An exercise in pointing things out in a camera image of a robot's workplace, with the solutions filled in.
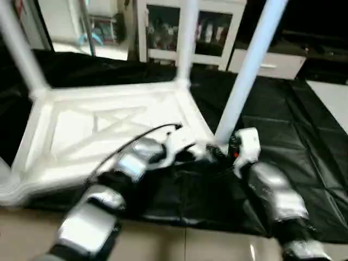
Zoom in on black work mat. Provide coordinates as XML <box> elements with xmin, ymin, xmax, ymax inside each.
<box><xmin>0</xmin><ymin>49</ymin><xmax>348</xmax><ymax>243</ymax></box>

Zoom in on white drawer unit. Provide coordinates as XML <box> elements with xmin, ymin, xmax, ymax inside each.
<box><xmin>228</xmin><ymin>49</ymin><xmax>305</xmax><ymax>80</ymax></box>

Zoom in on white plastic table top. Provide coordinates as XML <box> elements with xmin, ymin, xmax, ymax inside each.
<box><xmin>0</xmin><ymin>82</ymin><xmax>218</xmax><ymax>207</ymax></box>

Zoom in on white glass-door cabinet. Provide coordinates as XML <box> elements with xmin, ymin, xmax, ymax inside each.
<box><xmin>136</xmin><ymin>0</ymin><xmax>245</xmax><ymax>70</ymax></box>

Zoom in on teal storage box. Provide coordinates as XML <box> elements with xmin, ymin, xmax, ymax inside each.
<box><xmin>79</xmin><ymin>16</ymin><xmax>126</xmax><ymax>47</ymax></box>

